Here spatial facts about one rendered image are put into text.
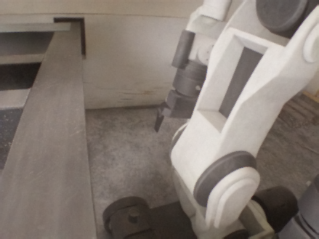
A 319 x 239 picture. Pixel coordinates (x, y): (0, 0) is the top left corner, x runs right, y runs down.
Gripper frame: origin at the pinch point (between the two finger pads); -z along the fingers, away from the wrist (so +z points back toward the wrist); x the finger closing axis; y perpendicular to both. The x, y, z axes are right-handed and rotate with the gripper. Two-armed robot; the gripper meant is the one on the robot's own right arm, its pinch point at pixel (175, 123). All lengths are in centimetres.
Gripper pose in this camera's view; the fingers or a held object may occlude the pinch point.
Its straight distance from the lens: 68.8
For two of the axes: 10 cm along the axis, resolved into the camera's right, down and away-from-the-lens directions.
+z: 2.8, -8.5, -4.4
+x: -8.9, -0.5, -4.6
